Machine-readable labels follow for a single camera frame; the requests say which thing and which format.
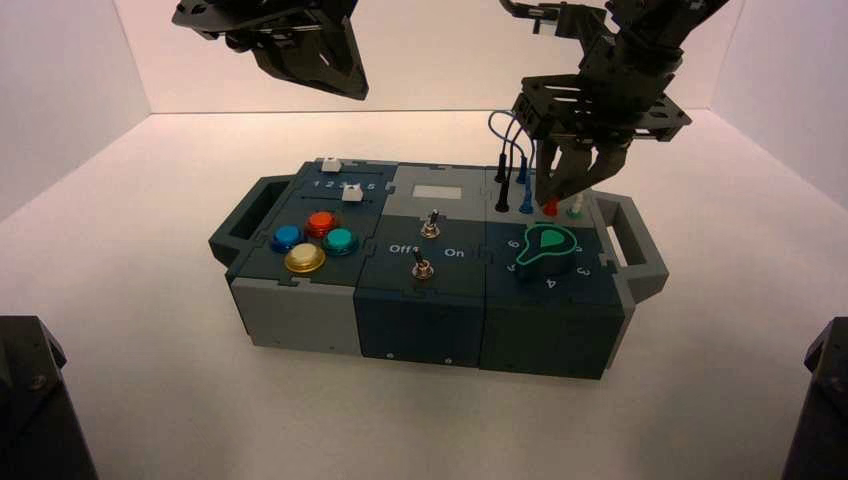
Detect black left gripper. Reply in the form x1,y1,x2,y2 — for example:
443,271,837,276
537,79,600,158
172,0,370,101

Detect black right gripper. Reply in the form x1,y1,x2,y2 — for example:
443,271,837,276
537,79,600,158
513,29,694,205

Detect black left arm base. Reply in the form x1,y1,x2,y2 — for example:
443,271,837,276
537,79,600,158
0,315,101,480

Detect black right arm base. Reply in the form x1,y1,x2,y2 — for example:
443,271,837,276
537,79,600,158
780,316,848,480

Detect green rotary pointer knob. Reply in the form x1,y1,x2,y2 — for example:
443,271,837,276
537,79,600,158
515,223,581,283

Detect white rectangular label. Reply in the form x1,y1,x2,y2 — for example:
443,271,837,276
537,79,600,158
411,184,464,202

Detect red round push button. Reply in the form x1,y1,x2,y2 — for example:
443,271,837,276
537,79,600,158
303,210,340,241

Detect blue round push button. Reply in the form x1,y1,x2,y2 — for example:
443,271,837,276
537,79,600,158
269,223,306,255

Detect teal round push button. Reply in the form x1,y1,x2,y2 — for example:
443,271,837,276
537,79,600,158
321,227,361,258

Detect yellow round push button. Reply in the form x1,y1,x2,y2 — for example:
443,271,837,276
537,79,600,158
283,242,327,276

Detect dark teal grey control box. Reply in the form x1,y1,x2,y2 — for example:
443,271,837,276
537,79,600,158
207,157,670,382

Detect blue jumper wire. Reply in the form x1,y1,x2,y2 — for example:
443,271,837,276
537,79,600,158
488,109,537,217

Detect black jumper wire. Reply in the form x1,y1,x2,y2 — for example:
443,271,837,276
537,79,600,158
493,112,525,215

